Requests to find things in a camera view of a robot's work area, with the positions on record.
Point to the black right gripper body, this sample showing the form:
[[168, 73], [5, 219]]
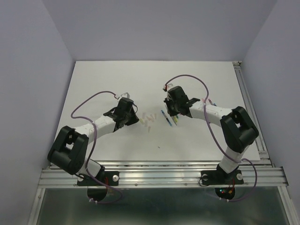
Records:
[[175, 105]]

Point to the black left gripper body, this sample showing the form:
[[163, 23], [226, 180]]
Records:
[[125, 117]]

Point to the blue green pen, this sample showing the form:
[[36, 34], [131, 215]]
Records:
[[165, 116]]

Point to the yellow pen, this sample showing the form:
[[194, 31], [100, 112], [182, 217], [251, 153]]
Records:
[[175, 120]]

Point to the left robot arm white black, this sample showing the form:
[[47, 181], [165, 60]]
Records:
[[68, 152]]

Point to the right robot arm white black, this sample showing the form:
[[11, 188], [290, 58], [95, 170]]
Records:
[[238, 129]]

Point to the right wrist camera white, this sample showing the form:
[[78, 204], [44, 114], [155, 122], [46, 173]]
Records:
[[167, 87]]

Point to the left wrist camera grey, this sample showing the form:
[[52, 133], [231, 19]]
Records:
[[123, 95]]

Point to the aluminium front rail frame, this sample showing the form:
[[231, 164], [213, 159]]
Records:
[[149, 174]]

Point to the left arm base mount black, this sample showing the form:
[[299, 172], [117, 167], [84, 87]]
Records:
[[100, 180]]

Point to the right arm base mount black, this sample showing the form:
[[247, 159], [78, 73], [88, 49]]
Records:
[[225, 182]]

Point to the aluminium right side rail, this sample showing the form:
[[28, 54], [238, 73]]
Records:
[[260, 143]]

